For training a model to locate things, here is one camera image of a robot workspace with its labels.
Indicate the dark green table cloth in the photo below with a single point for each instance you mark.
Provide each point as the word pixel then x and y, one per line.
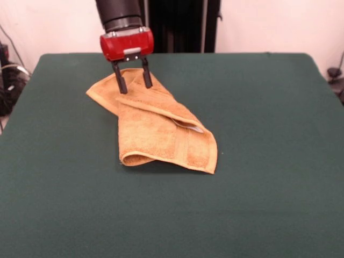
pixel 107 201

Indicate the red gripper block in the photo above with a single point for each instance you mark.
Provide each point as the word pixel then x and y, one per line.
pixel 126 47

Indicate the black plug adapter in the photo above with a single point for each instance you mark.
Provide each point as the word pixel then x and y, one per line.
pixel 333 72

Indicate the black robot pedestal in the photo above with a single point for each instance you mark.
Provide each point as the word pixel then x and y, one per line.
pixel 182 27

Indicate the black power strip red switch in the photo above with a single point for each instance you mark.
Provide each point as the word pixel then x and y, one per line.
pixel 4 53

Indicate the orange terry towel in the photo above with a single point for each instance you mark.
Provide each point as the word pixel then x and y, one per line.
pixel 150 129

